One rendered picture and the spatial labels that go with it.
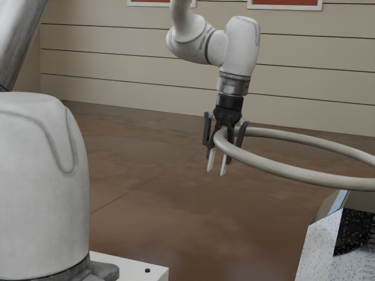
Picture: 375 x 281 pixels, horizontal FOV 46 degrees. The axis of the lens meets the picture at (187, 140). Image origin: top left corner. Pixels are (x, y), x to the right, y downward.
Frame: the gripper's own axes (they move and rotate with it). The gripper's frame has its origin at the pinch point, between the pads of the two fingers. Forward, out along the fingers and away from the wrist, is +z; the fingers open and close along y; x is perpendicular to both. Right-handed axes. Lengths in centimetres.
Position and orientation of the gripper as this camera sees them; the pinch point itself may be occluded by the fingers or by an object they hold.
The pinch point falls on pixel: (217, 162)
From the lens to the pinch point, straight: 128.8
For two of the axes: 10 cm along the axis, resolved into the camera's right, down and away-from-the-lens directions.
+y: 9.1, 2.4, -3.4
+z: -1.7, 9.6, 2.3
